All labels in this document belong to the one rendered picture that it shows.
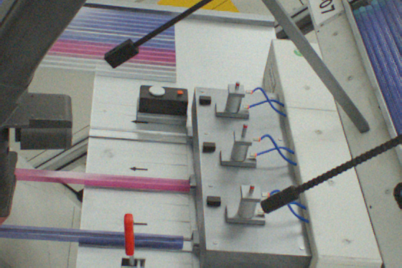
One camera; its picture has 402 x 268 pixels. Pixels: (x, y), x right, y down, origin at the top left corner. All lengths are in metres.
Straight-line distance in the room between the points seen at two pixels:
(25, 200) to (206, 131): 0.65
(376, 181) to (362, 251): 0.15
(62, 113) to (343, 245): 0.38
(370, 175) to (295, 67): 0.25
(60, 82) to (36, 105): 1.67
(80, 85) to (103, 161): 1.41
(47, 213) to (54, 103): 0.85
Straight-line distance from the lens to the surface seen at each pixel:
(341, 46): 1.41
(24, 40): 0.80
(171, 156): 1.22
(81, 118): 2.68
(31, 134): 0.95
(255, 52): 1.49
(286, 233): 1.06
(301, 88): 1.28
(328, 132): 1.20
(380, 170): 1.17
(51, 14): 0.77
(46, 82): 2.61
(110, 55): 1.12
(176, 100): 1.26
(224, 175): 1.12
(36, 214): 1.75
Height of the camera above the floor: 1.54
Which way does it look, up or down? 19 degrees down
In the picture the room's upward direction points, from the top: 60 degrees clockwise
